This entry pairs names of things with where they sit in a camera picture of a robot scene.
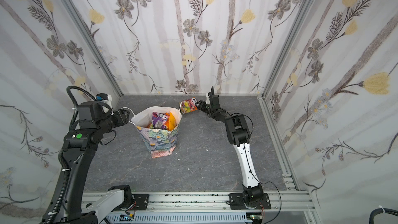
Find Fox's candy bag top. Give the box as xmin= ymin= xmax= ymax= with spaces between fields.
xmin=179 ymin=97 xmax=198 ymax=114

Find fox's candy bag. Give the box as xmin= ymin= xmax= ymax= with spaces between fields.
xmin=179 ymin=97 xmax=198 ymax=114
xmin=166 ymin=113 xmax=177 ymax=131

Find purple snack packet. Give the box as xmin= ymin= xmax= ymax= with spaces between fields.
xmin=150 ymin=112 xmax=170 ymax=130

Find white floral paper bag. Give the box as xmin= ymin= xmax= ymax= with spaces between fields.
xmin=123 ymin=106 xmax=182 ymax=158

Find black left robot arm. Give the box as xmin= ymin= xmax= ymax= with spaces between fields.
xmin=41 ymin=86 xmax=132 ymax=224

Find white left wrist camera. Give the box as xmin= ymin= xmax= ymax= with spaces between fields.
xmin=95 ymin=93 xmax=113 ymax=114

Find white perforated cable duct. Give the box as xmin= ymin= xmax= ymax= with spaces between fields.
xmin=106 ymin=212 xmax=253 ymax=224

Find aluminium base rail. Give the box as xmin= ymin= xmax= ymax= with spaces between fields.
xmin=58 ymin=191 xmax=318 ymax=224

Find black corrugated cable corner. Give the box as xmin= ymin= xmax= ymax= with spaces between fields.
xmin=368 ymin=207 xmax=398 ymax=224

